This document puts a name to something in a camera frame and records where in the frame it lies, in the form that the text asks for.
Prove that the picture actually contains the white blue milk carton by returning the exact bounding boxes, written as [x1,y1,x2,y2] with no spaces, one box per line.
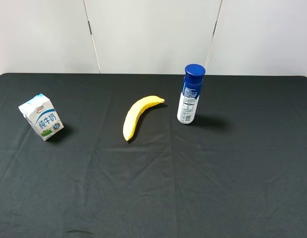
[18,94,64,141]

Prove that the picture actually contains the yellow banana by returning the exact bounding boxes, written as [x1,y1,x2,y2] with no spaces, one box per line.
[123,96,165,141]

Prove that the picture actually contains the blue capped white bottle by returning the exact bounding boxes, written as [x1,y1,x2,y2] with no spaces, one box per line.
[177,64,206,124]

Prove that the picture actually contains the black tablecloth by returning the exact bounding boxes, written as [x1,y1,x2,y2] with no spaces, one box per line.
[0,73,307,238]

